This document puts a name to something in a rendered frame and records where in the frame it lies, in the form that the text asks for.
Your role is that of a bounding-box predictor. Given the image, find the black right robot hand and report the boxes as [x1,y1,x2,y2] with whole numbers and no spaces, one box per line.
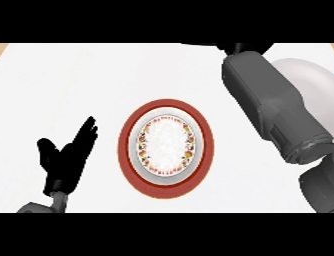
[180,43,276,57]

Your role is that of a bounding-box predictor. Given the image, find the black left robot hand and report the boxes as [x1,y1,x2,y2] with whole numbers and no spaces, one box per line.
[35,115,100,198]

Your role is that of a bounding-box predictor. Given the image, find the white patterned plate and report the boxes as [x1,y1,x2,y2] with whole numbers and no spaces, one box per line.
[127,107,207,186]

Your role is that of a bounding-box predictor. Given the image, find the plain white plate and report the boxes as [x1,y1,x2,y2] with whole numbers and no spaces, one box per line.
[266,57,334,142]

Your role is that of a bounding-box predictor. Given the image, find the red round placemat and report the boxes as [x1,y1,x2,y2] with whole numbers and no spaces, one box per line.
[116,98,215,200]

